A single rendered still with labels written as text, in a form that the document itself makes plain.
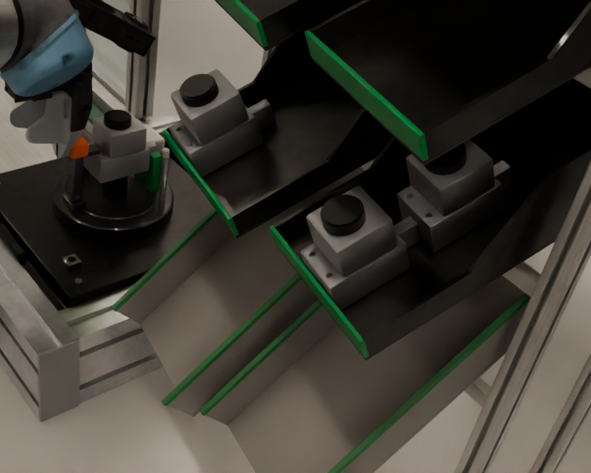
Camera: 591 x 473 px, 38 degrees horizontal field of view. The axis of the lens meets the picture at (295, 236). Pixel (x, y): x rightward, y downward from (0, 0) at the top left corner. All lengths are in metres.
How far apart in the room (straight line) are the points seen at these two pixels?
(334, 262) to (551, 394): 0.58
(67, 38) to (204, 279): 0.28
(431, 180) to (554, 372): 0.59
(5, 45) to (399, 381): 0.40
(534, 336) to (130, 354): 0.48
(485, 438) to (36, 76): 0.45
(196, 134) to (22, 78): 0.14
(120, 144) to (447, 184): 0.48
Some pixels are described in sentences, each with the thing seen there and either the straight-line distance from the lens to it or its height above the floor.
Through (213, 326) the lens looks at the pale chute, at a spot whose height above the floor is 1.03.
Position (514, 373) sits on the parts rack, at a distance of 0.68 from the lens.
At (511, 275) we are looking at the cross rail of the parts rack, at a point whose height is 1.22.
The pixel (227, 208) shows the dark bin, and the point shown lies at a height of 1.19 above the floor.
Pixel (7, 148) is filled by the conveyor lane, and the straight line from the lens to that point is 1.26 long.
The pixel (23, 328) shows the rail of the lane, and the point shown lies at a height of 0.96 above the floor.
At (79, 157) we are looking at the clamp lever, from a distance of 0.98.
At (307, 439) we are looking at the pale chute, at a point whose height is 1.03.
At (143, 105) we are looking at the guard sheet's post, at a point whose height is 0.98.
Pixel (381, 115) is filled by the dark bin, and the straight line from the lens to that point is 0.52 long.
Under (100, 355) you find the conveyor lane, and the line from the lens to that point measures 0.94.
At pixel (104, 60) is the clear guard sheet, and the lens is 1.32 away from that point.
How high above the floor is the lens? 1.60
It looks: 37 degrees down
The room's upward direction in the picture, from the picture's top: 12 degrees clockwise
